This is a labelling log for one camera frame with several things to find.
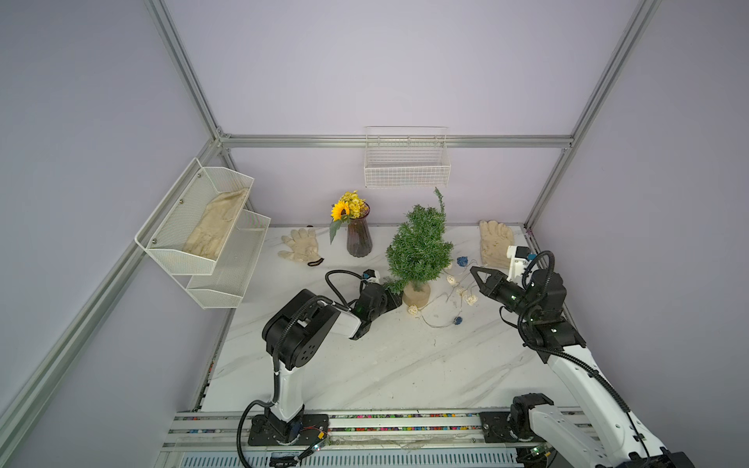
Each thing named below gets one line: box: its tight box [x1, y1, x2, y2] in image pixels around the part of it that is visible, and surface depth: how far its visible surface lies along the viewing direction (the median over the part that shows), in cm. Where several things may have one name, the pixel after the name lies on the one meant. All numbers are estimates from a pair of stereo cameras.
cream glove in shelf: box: [182, 188, 250, 261], surface depth 80 cm
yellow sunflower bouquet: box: [329, 190, 369, 245], surface depth 95 cm
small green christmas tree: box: [385, 187, 454, 308], surface depth 80 cm
